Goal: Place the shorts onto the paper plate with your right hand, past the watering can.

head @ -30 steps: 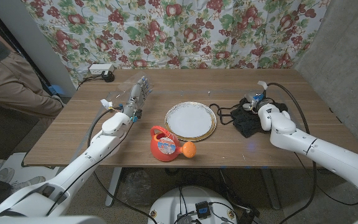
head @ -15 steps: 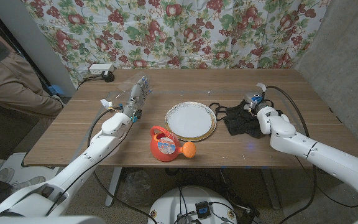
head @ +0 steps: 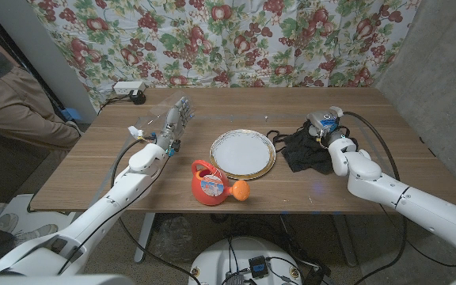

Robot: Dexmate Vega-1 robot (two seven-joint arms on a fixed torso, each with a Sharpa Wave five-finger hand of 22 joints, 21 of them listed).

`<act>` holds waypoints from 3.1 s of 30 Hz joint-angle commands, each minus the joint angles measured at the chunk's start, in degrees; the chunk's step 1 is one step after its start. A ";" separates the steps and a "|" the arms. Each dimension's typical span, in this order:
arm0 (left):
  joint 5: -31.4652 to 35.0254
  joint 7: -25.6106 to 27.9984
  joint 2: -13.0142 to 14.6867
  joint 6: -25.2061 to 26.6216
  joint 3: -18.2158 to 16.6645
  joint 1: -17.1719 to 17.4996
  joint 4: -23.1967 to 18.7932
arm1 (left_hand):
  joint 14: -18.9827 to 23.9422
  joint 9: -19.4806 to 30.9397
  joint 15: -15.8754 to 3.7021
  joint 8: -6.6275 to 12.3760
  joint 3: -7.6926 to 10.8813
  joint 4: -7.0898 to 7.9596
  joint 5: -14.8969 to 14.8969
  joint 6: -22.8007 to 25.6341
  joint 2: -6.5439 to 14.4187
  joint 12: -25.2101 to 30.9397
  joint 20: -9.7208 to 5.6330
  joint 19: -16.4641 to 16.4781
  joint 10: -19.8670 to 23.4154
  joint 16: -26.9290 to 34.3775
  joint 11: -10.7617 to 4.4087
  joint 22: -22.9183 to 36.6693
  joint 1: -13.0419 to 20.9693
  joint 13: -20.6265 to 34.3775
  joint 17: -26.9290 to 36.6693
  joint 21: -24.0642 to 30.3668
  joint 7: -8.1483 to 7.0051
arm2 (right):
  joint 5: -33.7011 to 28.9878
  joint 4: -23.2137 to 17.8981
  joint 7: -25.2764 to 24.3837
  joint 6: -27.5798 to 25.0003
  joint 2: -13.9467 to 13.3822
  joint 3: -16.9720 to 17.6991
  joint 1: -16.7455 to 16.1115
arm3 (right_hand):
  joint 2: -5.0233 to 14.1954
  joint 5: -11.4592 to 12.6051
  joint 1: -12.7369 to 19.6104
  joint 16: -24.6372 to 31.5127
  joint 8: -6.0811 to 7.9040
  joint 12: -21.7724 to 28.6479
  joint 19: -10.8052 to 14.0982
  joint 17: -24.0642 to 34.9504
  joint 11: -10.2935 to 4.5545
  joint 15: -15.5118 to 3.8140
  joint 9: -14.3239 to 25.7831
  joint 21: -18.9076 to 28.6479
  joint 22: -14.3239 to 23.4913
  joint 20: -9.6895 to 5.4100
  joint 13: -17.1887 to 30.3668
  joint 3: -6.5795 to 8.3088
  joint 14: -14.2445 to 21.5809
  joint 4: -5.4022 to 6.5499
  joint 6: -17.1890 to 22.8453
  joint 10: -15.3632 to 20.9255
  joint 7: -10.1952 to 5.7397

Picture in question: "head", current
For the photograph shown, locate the floral fruit print backdrop cloth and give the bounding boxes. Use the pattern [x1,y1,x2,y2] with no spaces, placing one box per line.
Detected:
[25,0,423,112]

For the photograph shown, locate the white table leg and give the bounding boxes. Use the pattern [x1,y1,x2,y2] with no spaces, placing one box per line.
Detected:
[133,212,157,264]

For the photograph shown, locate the small black box blue label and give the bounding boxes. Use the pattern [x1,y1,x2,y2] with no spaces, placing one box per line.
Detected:
[249,255,269,279]

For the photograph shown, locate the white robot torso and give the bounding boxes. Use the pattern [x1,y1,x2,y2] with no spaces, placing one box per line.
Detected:
[188,236,304,285]

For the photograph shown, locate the black plug adapter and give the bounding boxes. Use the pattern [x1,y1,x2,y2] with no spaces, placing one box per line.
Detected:
[128,89,147,105]

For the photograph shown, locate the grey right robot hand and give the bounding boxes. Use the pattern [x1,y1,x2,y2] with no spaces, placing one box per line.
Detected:
[306,105,344,139]

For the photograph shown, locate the clear plastic sheet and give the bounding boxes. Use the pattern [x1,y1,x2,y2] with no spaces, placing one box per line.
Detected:
[135,90,196,138]

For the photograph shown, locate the black floor cable bundle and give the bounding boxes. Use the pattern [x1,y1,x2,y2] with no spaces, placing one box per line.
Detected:
[227,215,332,280]

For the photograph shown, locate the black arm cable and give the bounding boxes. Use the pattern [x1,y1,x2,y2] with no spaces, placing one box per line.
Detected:
[340,110,456,285]
[59,136,204,285]

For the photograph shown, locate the white paper plate gold rim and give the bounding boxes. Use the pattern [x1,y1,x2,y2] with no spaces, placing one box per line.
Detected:
[209,128,277,181]

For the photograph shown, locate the orange toy watering can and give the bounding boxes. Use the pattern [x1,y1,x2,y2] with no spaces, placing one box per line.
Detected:
[190,159,251,207]

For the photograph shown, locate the black power strip cable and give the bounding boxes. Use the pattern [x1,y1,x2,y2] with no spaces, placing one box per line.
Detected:
[97,94,132,116]

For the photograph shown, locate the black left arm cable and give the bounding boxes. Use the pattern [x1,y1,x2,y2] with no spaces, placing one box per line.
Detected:
[59,136,204,285]

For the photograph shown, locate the white power strip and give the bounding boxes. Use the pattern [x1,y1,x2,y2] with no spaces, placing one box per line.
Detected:
[112,81,147,96]

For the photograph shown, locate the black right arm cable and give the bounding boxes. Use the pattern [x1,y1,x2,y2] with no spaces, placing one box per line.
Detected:
[340,110,456,285]

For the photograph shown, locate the grey table leg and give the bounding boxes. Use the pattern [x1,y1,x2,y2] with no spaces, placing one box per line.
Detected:
[330,213,358,267]

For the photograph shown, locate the black shorts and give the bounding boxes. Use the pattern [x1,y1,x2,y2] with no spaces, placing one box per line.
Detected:
[266,120,359,176]

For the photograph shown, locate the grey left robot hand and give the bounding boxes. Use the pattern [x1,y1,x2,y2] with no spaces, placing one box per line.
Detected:
[155,97,194,151]

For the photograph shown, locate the blue object on floor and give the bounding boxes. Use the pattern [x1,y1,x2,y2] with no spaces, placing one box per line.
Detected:
[62,108,83,122]

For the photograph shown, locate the white board on floor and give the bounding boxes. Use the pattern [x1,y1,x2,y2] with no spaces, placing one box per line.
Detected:
[0,193,77,238]

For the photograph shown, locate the crumpled clear plastic bag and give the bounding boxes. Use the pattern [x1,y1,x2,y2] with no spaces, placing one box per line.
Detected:
[154,215,194,262]

